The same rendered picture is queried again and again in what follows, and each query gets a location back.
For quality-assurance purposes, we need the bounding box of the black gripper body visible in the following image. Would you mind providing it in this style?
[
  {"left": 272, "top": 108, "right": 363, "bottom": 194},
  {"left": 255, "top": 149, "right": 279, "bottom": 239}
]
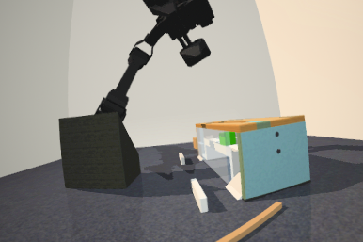
[{"left": 160, "top": 7, "right": 211, "bottom": 67}]

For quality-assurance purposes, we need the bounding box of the tan wooden stick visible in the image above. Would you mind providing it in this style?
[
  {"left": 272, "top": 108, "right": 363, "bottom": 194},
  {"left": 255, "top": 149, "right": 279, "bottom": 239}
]
[{"left": 216, "top": 202, "right": 282, "bottom": 242}]

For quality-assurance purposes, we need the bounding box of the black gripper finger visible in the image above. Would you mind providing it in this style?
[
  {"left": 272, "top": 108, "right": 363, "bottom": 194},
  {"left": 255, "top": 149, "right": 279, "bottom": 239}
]
[
  {"left": 180, "top": 39, "right": 208, "bottom": 63},
  {"left": 146, "top": 0, "right": 177, "bottom": 17}
]

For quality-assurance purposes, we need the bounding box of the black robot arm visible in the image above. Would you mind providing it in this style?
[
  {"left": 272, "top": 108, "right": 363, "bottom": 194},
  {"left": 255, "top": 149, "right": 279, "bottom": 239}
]
[{"left": 95, "top": 0, "right": 215, "bottom": 121}]

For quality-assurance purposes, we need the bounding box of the green block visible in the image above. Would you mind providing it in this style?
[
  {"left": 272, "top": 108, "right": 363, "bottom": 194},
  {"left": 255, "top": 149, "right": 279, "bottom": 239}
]
[{"left": 229, "top": 132, "right": 237, "bottom": 145}]

